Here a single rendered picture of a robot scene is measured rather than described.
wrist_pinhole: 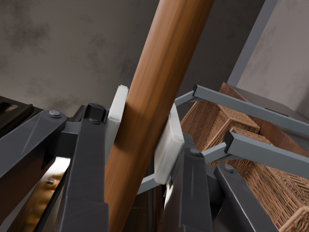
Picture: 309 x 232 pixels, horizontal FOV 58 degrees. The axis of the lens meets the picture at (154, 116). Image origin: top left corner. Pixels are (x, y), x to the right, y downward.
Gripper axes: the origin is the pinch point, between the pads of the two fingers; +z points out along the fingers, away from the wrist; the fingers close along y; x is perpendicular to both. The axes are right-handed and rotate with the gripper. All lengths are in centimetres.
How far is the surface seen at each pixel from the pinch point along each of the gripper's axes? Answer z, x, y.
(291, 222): 36, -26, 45
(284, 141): 78, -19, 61
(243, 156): 39, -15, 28
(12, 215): 48, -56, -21
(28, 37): 295, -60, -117
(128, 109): -0.6, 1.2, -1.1
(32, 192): 59, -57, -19
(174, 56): -1.2, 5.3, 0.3
